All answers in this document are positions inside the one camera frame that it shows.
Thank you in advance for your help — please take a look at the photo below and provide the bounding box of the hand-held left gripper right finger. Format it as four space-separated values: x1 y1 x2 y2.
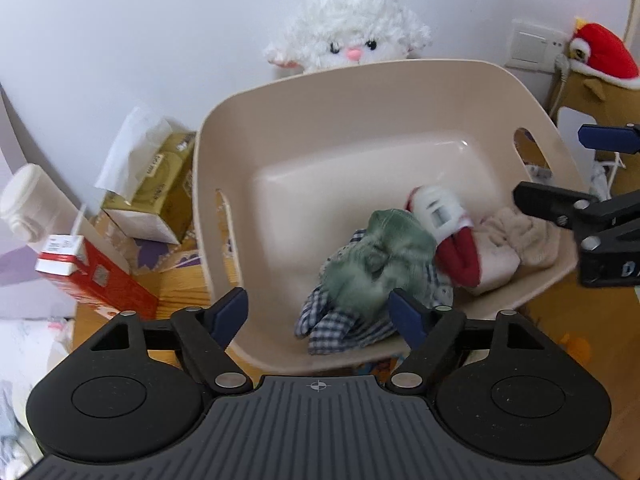
385 287 548 395

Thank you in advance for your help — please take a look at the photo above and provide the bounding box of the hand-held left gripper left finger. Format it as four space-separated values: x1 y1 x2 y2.
89 287 254 395

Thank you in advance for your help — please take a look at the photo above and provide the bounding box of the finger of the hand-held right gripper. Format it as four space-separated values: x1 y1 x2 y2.
577 124 640 154
512 181 640 235

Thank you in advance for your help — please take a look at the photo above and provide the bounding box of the beige plush pouch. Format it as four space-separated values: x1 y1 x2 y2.
467 206 562 297

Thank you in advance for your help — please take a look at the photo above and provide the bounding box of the green plush toy checked cloth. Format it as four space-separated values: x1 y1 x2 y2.
295 208 456 357

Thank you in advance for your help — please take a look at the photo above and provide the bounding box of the red and white plush toy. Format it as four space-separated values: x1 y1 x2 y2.
404 185 485 289

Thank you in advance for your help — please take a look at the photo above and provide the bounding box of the beige plastic basket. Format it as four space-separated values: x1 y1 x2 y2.
192 58 593 372

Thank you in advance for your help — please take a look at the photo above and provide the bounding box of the wooden desktop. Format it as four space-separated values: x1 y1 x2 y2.
70 230 640 480

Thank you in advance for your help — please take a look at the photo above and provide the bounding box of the brown plush toy red hat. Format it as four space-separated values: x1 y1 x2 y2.
547 16 640 202

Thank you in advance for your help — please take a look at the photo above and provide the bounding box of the red drink carton with straw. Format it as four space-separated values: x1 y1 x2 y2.
36 205 161 322

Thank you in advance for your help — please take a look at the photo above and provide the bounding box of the gold tissue box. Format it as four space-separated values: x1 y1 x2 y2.
94 105 199 247

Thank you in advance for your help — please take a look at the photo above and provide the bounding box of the light printed cloth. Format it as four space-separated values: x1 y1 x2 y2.
0 317 77 467

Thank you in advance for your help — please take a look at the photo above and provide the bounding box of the white thermos bottle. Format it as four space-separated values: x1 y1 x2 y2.
0 163 132 277

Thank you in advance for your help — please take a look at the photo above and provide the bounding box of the white plush sheep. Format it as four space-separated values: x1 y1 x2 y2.
264 0 433 76

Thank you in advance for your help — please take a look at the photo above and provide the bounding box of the white power cable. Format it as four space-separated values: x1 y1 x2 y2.
550 52 574 111

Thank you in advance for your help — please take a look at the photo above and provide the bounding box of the white wall switch socket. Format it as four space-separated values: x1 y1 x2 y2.
504 19 572 72

